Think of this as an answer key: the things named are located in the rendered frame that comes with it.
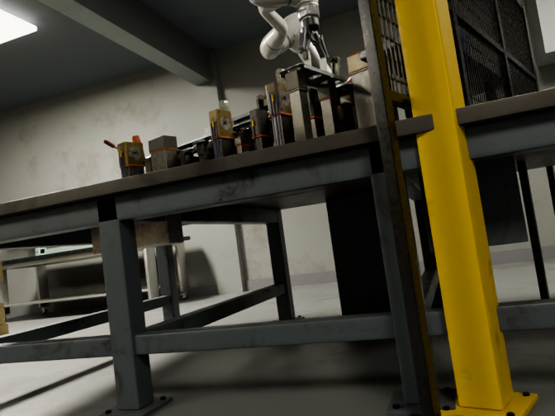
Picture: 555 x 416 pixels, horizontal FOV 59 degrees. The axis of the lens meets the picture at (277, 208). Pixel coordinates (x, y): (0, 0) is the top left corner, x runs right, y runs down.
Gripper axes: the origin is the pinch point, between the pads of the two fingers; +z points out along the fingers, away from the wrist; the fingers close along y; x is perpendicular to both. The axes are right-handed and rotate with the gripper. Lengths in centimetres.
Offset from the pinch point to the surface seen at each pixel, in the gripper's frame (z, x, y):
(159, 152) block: 18, -80, 20
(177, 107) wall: -115, -338, -218
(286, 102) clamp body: 17.1, -2.7, 20.2
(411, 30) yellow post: 23, 61, 53
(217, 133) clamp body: 19.7, -39.0, 21.8
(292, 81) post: 18.7, 15.7, 40.1
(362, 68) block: 13.8, 28.7, 16.7
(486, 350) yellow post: 100, 66, 52
